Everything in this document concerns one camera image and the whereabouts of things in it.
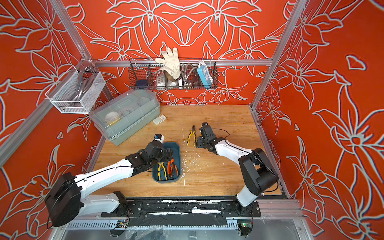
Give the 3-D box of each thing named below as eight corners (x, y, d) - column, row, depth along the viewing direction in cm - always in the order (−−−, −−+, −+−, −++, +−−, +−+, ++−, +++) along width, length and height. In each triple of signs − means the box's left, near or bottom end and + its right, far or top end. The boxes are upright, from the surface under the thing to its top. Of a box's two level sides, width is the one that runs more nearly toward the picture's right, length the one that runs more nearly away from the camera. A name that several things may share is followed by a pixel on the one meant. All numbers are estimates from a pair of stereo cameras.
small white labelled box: (156, 125, 110) (155, 123, 109) (153, 121, 112) (152, 120, 111) (166, 119, 114) (166, 117, 112) (163, 116, 116) (163, 114, 115)
